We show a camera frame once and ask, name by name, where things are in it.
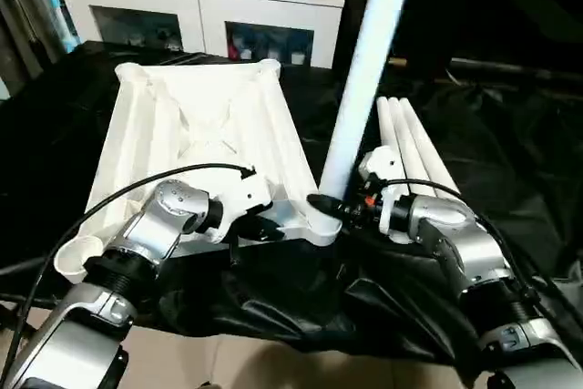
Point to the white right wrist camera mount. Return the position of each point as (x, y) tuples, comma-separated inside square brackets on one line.
[(382, 161)]

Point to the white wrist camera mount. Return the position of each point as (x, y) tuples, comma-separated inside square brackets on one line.
[(382, 161), (246, 188)]

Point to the black backdrop curtain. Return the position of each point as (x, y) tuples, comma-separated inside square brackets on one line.
[(501, 6)]

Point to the white plastic table leg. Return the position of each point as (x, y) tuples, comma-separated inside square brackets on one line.
[(389, 125), (364, 65), (403, 125), (419, 125)]

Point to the tan tape piece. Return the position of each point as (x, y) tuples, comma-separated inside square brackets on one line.
[(397, 62)]

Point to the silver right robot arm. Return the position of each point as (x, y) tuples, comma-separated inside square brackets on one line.
[(464, 243)]

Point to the blue patterned roll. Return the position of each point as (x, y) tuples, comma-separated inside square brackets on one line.
[(61, 20)]

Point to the white cabinet with glass doors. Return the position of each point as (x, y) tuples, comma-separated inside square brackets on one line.
[(196, 11)]

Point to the white plastic table top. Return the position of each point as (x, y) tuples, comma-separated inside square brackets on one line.
[(196, 97)]

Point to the black plastic sheet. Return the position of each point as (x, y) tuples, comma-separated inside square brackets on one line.
[(273, 298)]

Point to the small white jar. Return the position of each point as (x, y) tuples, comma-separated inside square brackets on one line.
[(246, 54), (299, 59)]

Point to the red bottle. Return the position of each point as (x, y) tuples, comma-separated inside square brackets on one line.
[(235, 46)]

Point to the grey metal stand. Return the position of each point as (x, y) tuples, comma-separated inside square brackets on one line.
[(18, 20)]

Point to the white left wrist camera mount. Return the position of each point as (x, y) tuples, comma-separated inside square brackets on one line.
[(246, 188)]

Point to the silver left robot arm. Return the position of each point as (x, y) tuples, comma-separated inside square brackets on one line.
[(159, 220)]

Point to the long black pole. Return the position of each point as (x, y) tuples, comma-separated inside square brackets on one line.
[(524, 68)]

